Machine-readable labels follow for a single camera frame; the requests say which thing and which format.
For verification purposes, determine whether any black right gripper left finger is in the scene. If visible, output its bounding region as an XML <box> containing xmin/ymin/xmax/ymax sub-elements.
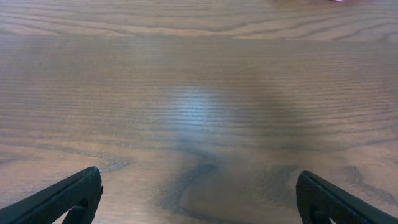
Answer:
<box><xmin>1</xmin><ymin>166</ymin><xmax>103</xmax><ymax>224</ymax></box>

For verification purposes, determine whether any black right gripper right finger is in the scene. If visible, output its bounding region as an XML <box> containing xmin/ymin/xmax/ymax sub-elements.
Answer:
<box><xmin>296</xmin><ymin>170</ymin><xmax>397</xmax><ymax>224</ymax></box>

